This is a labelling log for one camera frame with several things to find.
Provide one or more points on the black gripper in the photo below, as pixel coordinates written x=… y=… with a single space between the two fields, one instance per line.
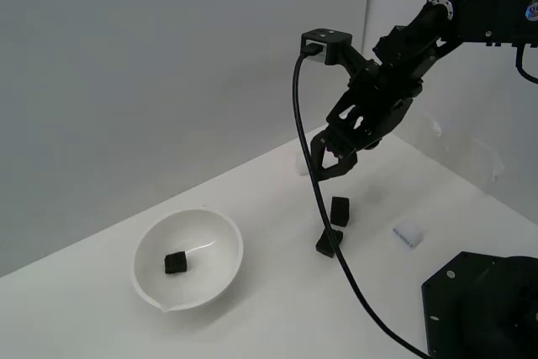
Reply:
x=374 y=111

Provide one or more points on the tall black foam box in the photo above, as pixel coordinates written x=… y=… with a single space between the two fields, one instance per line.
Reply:
x=339 y=212

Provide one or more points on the small black foam box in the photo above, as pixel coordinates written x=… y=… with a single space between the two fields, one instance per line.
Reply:
x=175 y=263

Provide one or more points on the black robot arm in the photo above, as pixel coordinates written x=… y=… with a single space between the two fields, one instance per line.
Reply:
x=483 y=10

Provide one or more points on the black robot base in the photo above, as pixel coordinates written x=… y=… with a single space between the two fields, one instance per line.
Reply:
x=475 y=313

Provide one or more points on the white bowl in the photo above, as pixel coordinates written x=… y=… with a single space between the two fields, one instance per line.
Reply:
x=210 y=233

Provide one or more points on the white foam cube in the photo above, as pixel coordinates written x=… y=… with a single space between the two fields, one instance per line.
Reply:
x=373 y=195
x=300 y=165

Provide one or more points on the white foam block blue label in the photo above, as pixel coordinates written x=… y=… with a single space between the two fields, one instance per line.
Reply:
x=409 y=232

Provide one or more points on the clear plastic film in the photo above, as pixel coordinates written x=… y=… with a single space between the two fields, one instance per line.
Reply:
x=435 y=128

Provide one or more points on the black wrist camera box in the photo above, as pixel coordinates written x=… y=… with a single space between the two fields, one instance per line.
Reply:
x=332 y=45

